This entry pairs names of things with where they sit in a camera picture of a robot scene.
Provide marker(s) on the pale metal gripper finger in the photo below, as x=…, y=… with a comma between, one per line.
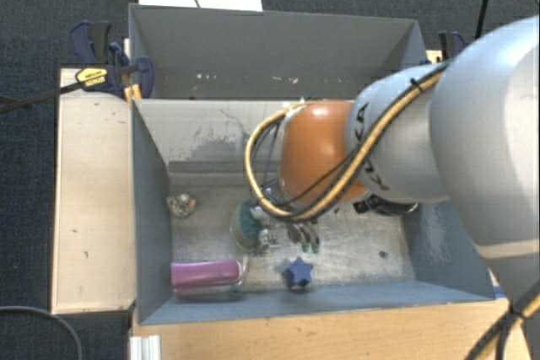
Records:
x=256, y=212
x=266, y=239

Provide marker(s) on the dark green round brush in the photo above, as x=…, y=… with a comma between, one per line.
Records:
x=249, y=223

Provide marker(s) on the clear glass cup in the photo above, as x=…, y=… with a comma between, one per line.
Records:
x=238, y=234

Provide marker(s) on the dark blue star block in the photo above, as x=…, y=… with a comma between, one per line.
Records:
x=298, y=273

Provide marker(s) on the pink and clear plastic case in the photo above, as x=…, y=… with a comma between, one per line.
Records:
x=204, y=273

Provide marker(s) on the grey metal bin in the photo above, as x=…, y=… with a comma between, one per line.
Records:
x=236, y=55

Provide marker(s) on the pale wood flat board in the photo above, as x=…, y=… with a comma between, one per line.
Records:
x=95, y=198

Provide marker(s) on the black cylinder on white bracket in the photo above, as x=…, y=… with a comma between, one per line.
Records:
x=373, y=205

